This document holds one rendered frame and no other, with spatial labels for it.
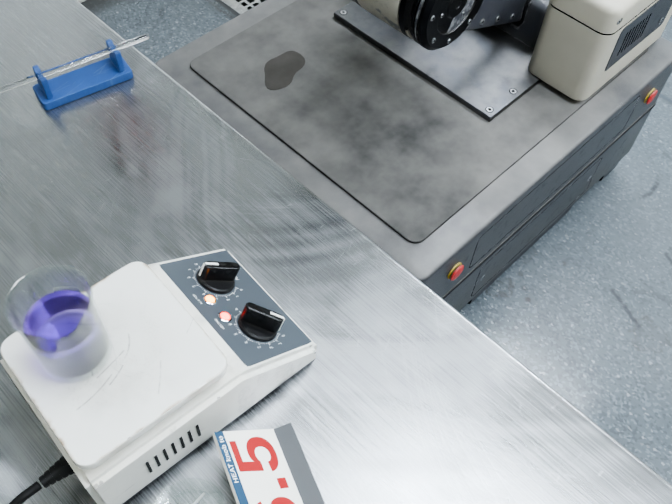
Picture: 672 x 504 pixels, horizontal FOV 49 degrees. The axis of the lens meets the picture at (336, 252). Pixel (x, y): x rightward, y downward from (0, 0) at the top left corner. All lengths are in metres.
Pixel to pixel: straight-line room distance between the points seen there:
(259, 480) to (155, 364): 0.11
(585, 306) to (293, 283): 1.05
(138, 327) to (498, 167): 0.87
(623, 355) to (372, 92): 0.72
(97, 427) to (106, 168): 0.32
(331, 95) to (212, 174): 0.67
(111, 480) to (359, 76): 1.03
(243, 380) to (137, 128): 0.35
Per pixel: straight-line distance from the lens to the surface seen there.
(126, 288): 0.57
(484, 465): 0.61
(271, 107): 1.36
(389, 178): 1.25
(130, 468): 0.54
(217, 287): 0.60
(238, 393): 0.56
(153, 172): 0.76
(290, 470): 0.59
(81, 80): 0.85
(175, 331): 0.55
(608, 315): 1.64
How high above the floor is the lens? 1.31
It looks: 55 degrees down
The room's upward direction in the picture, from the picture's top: 4 degrees clockwise
